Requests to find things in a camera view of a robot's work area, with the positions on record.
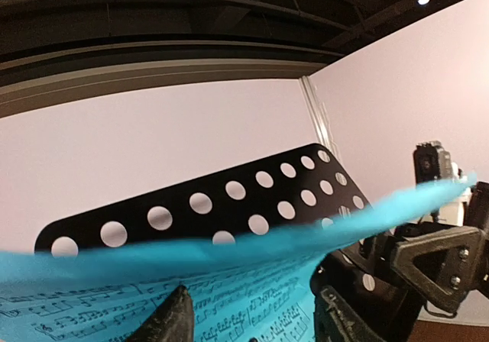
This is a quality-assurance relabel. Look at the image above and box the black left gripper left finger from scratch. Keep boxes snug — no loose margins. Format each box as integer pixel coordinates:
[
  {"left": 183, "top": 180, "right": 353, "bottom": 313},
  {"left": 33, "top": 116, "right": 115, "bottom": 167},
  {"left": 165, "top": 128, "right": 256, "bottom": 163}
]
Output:
[{"left": 125, "top": 286, "right": 195, "bottom": 342}]

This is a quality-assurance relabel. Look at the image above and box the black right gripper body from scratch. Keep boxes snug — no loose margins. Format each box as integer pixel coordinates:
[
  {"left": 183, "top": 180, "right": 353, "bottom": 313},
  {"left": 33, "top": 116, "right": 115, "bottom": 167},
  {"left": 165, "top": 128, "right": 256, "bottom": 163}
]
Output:
[{"left": 358, "top": 182, "right": 488, "bottom": 292}]

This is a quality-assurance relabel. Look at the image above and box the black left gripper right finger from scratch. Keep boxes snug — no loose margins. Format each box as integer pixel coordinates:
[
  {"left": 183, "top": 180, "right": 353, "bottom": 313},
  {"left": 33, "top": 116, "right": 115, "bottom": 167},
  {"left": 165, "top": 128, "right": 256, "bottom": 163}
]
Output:
[{"left": 313, "top": 286, "right": 383, "bottom": 342}]

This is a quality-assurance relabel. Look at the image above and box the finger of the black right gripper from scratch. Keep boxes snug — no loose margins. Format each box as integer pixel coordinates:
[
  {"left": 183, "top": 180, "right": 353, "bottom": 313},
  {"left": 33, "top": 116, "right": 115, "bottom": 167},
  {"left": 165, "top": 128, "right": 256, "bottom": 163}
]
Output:
[{"left": 393, "top": 226, "right": 481, "bottom": 314}]

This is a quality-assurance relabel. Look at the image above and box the blue sheet music page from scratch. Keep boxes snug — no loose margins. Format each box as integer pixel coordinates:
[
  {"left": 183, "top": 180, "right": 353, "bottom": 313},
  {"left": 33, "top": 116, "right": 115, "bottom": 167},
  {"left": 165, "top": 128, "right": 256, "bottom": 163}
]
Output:
[{"left": 1, "top": 175, "right": 476, "bottom": 341}]

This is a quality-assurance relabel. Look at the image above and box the black perforated music stand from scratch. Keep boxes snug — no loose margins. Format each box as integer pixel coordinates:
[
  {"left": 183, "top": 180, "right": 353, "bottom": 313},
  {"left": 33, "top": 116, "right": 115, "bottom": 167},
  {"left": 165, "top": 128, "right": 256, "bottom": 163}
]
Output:
[{"left": 33, "top": 142, "right": 425, "bottom": 342}]

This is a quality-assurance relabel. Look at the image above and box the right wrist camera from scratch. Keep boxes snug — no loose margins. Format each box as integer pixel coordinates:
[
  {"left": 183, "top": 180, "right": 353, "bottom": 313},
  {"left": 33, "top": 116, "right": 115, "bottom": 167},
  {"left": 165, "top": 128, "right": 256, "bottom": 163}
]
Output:
[{"left": 413, "top": 140, "right": 453, "bottom": 184}]

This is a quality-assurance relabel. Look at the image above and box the right aluminium frame post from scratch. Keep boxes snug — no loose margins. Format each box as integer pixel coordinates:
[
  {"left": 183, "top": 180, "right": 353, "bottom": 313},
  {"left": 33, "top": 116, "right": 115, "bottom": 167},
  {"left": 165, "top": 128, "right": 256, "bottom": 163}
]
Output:
[{"left": 299, "top": 76, "right": 341, "bottom": 161}]

